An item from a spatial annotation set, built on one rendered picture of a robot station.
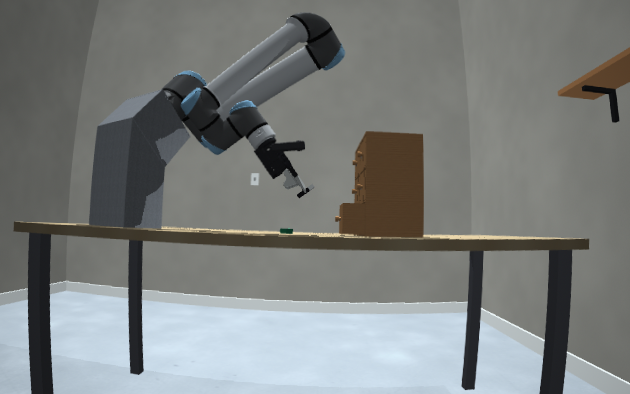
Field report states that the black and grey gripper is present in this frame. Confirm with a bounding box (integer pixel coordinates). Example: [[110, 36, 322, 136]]
[[254, 137, 306, 193]]

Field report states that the brown wooden chest of drawers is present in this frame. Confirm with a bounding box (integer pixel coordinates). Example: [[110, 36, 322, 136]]
[[355, 131, 424, 237]]

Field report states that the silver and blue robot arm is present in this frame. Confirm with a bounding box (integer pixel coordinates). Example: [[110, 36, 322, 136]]
[[162, 12, 345, 155]]

